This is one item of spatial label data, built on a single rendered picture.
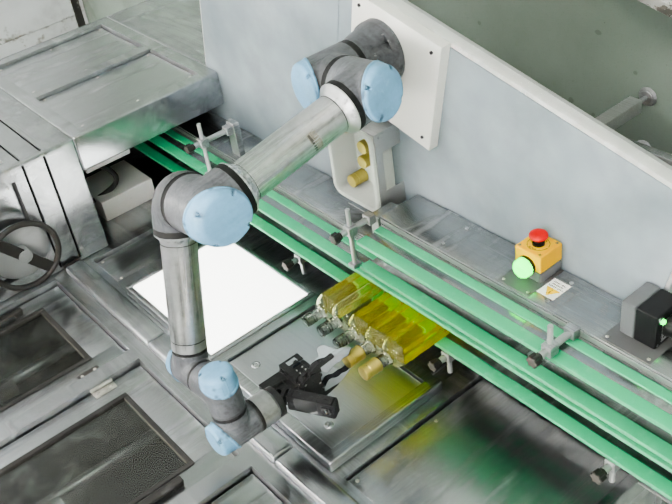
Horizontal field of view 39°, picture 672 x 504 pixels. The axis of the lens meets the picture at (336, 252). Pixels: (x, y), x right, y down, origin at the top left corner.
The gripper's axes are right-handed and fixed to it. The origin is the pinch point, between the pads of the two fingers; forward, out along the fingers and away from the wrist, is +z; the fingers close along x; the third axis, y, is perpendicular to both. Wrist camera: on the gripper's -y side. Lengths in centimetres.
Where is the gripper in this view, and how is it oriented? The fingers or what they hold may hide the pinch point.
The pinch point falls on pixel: (349, 359)
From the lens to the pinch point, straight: 211.0
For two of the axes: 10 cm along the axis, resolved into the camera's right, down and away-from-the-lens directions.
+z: 7.6, -4.7, 4.5
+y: -6.4, -4.0, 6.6
